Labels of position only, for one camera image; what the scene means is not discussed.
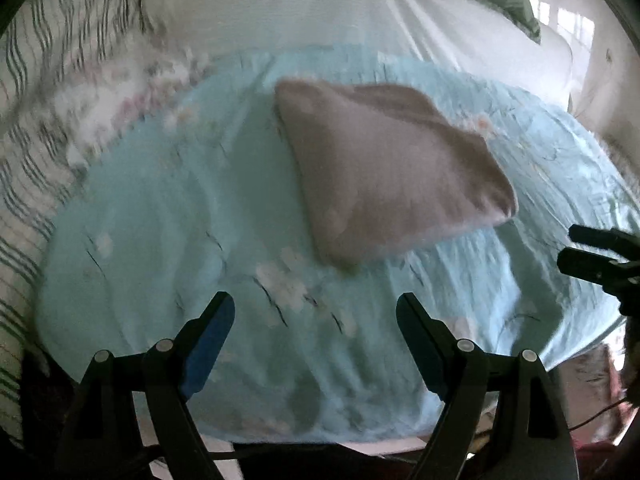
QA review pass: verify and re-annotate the white striped mattress cover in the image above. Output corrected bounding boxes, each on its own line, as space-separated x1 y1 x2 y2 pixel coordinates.
142 0 573 107

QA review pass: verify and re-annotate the pink knit sweater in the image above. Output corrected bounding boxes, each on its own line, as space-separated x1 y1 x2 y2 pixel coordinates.
274 79 518 266

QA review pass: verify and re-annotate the light blue floral bedsheet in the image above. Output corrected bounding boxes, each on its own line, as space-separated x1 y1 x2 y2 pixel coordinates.
36 47 639 442

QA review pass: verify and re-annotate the striped floral quilt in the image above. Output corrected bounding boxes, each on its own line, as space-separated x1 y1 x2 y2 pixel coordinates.
1 0 208 444

